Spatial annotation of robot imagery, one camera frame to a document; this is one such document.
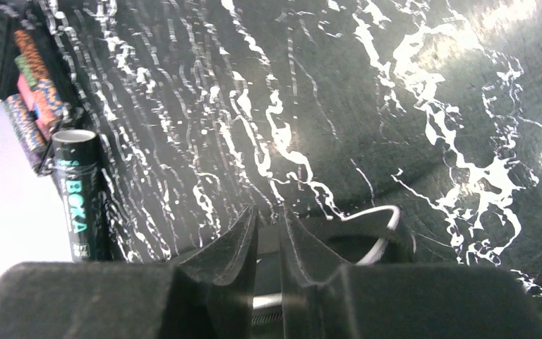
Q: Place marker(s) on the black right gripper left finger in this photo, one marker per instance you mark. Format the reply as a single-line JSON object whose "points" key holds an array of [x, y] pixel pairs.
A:
{"points": [[208, 294]]}

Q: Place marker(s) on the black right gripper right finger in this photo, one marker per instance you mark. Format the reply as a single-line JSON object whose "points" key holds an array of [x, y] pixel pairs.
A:
{"points": [[325, 296]]}

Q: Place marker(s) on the black shuttlecock tube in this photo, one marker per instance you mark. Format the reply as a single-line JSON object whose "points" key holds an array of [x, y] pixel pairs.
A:
{"points": [[77, 196]]}

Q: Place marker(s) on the black poker chip case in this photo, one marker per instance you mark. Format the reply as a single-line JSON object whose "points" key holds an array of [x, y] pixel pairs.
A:
{"points": [[36, 85]]}

